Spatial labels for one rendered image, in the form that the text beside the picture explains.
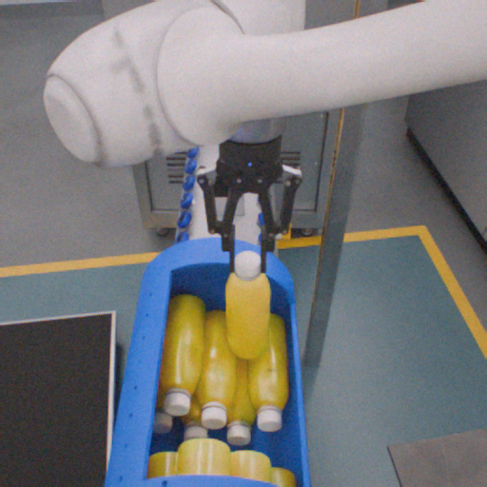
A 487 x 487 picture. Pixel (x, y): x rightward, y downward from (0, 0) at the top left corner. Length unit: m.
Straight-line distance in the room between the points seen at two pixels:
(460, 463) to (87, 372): 1.45
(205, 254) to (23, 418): 1.32
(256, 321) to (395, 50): 0.55
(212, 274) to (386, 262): 1.77
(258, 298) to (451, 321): 1.77
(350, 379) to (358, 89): 1.89
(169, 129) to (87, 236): 2.40
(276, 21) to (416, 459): 0.71
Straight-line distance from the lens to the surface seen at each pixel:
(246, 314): 0.81
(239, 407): 0.93
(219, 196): 1.33
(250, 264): 0.76
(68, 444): 1.95
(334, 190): 1.53
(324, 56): 0.36
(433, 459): 0.96
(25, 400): 2.09
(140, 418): 0.73
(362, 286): 2.51
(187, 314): 0.90
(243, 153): 0.61
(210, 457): 0.72
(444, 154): 3.06
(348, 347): 2.28
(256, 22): 0.50
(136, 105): 0.40
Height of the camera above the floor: 1.85
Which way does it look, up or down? 45 degrees down
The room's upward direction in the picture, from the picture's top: straight up
